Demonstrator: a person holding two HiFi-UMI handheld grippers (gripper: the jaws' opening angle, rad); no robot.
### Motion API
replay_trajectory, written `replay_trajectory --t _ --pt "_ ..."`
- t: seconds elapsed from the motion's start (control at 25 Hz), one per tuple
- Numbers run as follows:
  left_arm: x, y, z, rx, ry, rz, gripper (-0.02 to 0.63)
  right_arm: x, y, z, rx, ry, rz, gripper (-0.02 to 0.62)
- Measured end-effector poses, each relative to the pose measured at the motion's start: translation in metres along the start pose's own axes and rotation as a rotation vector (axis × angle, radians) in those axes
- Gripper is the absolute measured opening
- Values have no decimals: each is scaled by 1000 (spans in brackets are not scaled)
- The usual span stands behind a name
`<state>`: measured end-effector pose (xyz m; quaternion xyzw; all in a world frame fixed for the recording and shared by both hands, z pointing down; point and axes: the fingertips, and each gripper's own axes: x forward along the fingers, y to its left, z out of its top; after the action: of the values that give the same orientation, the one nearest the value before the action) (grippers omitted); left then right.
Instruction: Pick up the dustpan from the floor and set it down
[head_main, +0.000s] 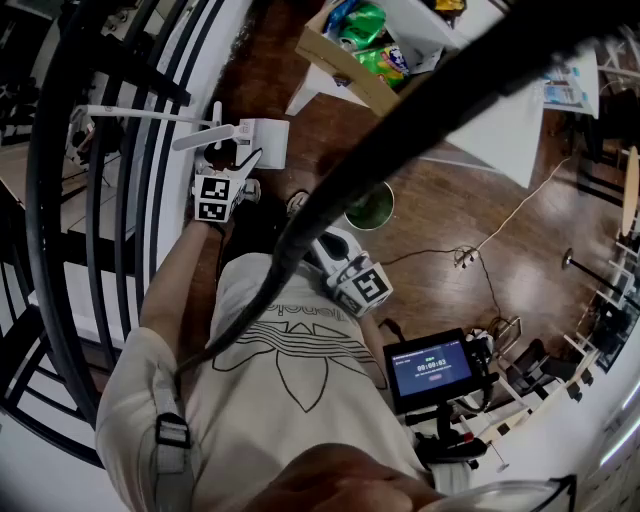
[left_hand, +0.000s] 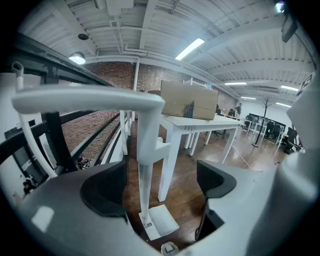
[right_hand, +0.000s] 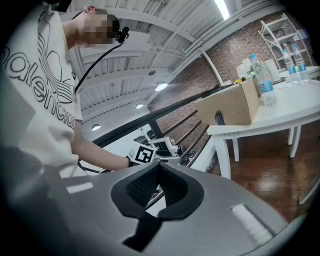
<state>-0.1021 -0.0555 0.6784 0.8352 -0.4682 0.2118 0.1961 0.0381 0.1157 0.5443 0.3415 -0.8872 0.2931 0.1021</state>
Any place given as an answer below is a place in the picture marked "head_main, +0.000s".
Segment blue snack packet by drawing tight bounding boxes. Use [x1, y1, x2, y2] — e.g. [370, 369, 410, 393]
[322, 0, 362, 35]

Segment person's eyeglasses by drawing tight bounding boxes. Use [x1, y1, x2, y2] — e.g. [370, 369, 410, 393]
[433, 473, 579, 512]

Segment round wooden table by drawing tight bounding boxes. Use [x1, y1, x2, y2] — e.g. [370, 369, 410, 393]
[619, 144, 640, 237]

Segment large white desk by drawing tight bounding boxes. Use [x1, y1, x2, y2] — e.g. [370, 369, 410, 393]
[418, 47, 601, 190]

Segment black monitor screen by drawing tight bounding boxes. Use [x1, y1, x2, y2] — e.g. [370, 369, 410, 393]
[382, 327, 485, 416]

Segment black shorts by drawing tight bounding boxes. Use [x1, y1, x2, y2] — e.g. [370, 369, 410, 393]
[219, 192, 314, 281]

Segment person's right forearm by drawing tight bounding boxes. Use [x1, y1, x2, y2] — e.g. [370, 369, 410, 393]
[356, 313, 392, 391]

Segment black floor cable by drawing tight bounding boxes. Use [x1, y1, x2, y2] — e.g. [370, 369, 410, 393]
[383, 248, 505, 322]

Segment yellow green snack packet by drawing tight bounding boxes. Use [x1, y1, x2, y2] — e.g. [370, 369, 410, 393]
[353, 43, 412, 90]

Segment blue and white box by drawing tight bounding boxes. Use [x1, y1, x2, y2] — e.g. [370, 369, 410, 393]
[541, 63, 592, 109]

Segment black chair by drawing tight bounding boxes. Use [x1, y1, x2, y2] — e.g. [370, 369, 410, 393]
[503, 338, 567, 402]

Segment white power strip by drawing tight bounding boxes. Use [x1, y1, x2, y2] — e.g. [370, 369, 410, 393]
[453, 245, 482, 271]

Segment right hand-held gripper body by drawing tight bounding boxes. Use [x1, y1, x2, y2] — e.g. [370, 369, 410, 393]
[307, 225, 394, 319]

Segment black monitor stand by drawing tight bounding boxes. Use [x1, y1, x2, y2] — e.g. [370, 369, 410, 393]
[403, 398, 490, 472]

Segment black metal railing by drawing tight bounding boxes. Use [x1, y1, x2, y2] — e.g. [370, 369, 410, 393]
[0, 0, 227, 471]

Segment person's left forearm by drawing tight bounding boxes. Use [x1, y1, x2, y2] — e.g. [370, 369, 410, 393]
[138, 219, 224, 341]

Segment black head cable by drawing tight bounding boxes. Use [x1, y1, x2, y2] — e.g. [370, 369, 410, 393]
[172, 0, 640, 382]

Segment black pole with round base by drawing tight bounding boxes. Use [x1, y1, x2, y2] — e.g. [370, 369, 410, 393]
[560, 246, 632, 302]

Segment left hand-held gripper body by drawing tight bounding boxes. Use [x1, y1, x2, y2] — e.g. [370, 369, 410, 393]
[191, 168, 248, 224]

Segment person's chin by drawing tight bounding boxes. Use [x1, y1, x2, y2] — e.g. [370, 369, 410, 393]
[248, 442, 447, 512]

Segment white broom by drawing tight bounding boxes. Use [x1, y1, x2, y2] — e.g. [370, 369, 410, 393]
[74, 101, 224, 149]

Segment grey shoulder strap with buckle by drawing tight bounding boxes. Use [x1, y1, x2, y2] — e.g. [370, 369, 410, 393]
[148, 369, 197, 512]

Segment person's right shoe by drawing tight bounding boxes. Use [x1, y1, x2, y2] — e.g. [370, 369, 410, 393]
[285, 189, 310, 219]

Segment white printed t-shirt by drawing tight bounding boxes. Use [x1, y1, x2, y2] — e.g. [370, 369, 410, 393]
[94, 252, 474, 512]

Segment cardboard box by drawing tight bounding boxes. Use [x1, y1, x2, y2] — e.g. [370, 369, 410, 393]
[294, 0, 451, 119]

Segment white floor cable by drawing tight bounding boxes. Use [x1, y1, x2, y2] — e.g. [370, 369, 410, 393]
[472, 156, 574, 251]

